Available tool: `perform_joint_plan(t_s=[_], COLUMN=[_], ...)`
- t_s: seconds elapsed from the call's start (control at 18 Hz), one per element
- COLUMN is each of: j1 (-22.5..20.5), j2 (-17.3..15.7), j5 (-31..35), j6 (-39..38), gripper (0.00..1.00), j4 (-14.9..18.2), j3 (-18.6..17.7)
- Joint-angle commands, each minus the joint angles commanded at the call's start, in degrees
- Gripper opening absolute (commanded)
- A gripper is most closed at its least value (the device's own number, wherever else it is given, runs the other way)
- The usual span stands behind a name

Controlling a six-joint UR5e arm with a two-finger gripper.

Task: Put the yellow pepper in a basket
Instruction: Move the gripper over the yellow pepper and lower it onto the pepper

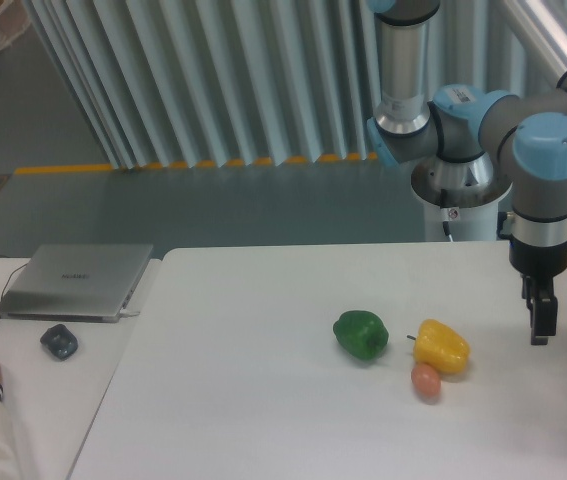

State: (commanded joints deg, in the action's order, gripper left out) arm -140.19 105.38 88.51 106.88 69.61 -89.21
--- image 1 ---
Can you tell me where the robot base cable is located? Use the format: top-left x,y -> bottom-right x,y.
438,187 -> 456,243

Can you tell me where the white folding partition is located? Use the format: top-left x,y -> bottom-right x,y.
25,1 -> 567,169

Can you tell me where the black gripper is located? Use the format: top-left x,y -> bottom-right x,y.
509,238 -> 567,346

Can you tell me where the silver closed laptop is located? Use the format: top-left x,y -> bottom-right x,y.
0,244 -> 153,323

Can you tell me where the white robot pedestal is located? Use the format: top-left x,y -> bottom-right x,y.
410,159 -> 515,244

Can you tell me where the yellow bell pepper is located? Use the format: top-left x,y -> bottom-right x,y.
407,319 -> 471,375

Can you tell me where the dark grey computer mouse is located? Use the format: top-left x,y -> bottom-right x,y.
40,324 -> 79,361

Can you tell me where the green bell pepper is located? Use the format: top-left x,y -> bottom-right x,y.
332,310 -> 389,361

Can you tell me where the brown egg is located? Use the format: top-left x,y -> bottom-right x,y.
411,363 -> 441,398

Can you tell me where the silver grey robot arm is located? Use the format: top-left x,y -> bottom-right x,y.
368,1 -> 567,345

